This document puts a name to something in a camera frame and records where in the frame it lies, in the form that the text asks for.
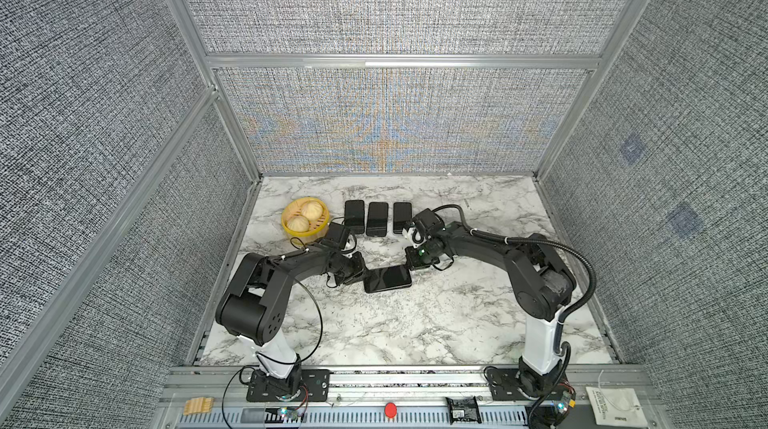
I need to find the black phone case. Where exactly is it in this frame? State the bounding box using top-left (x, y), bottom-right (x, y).
top-left (344, 200), bottom-right (366, 235)
top-left (366, 202), bottom-right (389, 237)
top-left (363, 265), bottom-right (412, 294)

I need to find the light blue phone case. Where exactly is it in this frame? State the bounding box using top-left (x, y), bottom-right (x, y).
top-left (392, 202), bottom-right (412, 235)

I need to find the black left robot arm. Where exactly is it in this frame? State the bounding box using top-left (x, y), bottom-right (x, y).
top-left (215, 245), bottom-right (366, 380)

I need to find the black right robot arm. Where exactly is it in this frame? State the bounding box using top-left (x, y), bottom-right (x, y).
top-left (403, 209), bottom-right (577, 399)

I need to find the yellow bamboo steamer basket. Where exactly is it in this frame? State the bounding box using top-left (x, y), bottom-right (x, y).
top-left (281, 197), bottom-right (331, 243)

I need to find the left steamed bun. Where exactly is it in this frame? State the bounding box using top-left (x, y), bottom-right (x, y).
top-left (286, 215), bottom-right (311, 233)

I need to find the steamed bun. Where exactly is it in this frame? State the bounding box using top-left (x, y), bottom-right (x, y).
top-left (286, 215), bottom-right (311, 233)
top-left (300, 200), bottom-right (325, 225)

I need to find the right steamed bun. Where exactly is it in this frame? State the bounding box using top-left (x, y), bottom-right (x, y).
top-left (300, 200), bottom-right (325, 225)

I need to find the red emergency button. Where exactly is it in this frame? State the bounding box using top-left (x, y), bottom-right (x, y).
top-left (385, 403), bottom-right (398, 419)

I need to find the small black electronics box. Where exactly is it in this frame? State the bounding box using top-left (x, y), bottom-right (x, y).
top-left (446, 397), bottom-right (482, 425)

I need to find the wooden clips stack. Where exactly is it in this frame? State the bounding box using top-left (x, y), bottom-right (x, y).
top-left (183, 397), bottom-right (214, 416)

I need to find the white paper label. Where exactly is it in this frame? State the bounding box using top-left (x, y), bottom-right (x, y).
top-left (586, 386), bottom-right (648, 428)

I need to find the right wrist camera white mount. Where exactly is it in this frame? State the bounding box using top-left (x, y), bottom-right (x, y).
top-left (401, 221), bottom-right (421, 246)

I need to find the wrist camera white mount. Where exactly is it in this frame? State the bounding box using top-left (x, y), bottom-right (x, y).
top-left (321, 222), bottom-right (353, 254)
top-left (401, 221), bottom-right (421, 246)

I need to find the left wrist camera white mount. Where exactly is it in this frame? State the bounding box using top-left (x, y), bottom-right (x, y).
top-left (321, 222), bottom-right (353, 254)

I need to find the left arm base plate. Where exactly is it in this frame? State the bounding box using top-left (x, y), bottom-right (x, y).
top-left (246, 369), bottom-right (331, 403)

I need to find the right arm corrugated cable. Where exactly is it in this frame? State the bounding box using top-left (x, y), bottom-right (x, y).
top-left (431, 203), bottom-right (598, 406)

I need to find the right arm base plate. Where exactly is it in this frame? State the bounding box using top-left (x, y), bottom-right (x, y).
top-left (483, 366), bottom-right (576, 403)

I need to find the aluminium front rail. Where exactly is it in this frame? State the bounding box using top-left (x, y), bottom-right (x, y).
top-left (149, 364), bottom-right (673, 429)

